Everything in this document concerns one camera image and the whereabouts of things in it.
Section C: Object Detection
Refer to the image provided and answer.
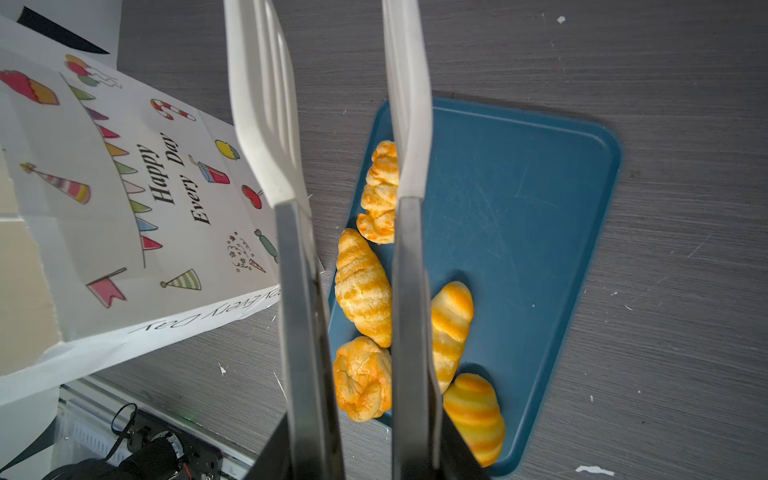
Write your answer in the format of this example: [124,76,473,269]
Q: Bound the round flaky pastry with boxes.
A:
[333,336,393,422]

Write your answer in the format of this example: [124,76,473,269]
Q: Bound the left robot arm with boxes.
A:
[44,439,181,480]

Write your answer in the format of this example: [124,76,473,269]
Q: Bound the small striped bread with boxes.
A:
[356,140,399,244]

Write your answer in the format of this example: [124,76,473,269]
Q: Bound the white paper bag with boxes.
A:
[1,20,280,403]

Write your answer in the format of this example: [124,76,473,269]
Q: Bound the croissant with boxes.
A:
[431,281,474,393]
[334,229,392,348]

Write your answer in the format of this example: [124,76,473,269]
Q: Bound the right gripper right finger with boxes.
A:
[440,413,490,480]

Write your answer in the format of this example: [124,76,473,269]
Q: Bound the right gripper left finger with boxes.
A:
[244,415,291,480]

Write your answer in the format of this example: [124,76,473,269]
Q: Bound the striped bun bottom right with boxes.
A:
[443,373,506,467]

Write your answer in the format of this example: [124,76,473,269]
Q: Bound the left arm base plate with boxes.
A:
[107,403,224,479]

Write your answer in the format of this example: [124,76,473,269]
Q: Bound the metal tongs white tips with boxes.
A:
[224,1,442,479]

